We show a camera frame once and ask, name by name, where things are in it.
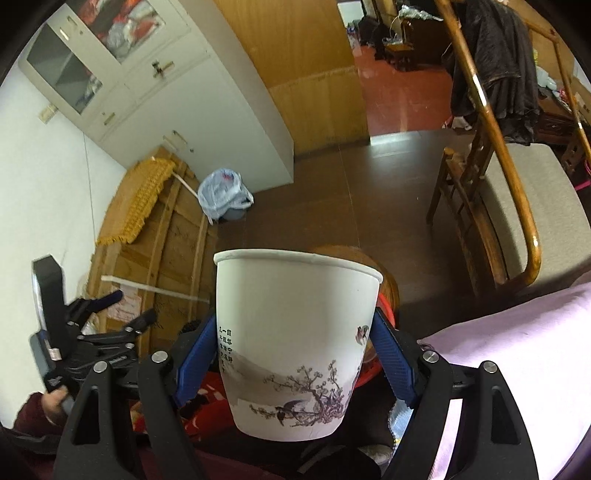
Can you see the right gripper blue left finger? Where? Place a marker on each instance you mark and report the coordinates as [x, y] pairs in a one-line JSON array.
[[194, 350]]

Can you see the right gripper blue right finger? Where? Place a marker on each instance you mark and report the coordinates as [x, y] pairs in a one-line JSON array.
[[406, 379]]

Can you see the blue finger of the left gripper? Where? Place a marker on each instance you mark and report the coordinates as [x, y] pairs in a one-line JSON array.
[[81, 309], [129, 331]]

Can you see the white printed paper cup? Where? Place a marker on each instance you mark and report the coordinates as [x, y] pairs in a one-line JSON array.
[[292, 330]]

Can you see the maroon left sleeve forearm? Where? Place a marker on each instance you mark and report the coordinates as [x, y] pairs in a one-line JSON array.
[[31, 420]]

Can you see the person's left hand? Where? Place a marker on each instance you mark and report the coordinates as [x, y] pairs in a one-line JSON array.
[[52, 406]]

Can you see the blue face mask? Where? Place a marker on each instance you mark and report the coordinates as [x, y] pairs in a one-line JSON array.
[[399, 420]]

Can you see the wooden board crate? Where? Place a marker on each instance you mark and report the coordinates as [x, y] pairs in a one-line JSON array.
[[169, 267]]

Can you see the yellow fringed cloth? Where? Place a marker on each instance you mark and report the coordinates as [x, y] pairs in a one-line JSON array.
[[134, 200]]

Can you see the purple bed sheet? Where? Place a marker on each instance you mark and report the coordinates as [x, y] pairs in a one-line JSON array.
[[542, 348]]

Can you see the white plastic bag bin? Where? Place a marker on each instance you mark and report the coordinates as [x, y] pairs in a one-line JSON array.
[[223, 192]]

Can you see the wooden armchair with grey cushion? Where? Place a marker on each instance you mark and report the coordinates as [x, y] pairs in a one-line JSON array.
[[520, 223]]

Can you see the white cabinet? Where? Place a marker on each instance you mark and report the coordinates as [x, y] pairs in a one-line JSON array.
[[135, 76]]

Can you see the wooden door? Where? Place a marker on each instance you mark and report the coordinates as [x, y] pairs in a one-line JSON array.
[[302, 54]]

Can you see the dark jacket on chair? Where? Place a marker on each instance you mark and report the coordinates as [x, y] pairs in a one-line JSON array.
[[500, 46]]

